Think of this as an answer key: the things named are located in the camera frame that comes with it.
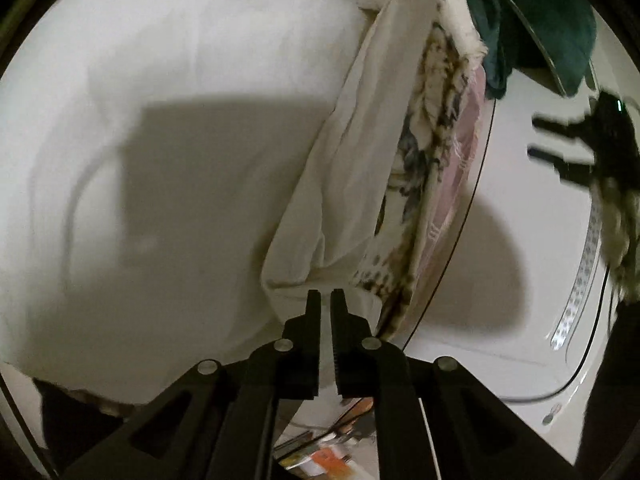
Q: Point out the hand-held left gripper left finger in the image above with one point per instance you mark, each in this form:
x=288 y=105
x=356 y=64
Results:
x=311 y=340

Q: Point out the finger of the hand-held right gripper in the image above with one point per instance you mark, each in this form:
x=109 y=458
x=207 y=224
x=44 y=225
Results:
x=560 y=127
x=560 y=160

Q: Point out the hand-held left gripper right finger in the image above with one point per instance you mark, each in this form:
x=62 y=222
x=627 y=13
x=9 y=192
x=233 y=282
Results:
x=342 y=345

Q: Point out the cream white garment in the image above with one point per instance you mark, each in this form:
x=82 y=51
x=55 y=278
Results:
x=350 y=160

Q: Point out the pink cloth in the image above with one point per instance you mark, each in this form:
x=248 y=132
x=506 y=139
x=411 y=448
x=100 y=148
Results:
x=452 y=180

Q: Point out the dark green cloth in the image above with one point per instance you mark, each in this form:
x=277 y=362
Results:
x=535 y=15

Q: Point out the orange packet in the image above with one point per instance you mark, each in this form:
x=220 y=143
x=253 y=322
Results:
x=327 y=462

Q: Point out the white washing machine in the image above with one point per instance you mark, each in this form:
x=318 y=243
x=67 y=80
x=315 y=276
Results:
x=525 y=280

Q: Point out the patterned cream towel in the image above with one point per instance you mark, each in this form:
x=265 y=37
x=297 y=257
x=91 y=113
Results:
x=435 y=125

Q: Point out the large white cloth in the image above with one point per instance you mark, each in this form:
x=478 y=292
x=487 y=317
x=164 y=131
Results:
x=150 y=185

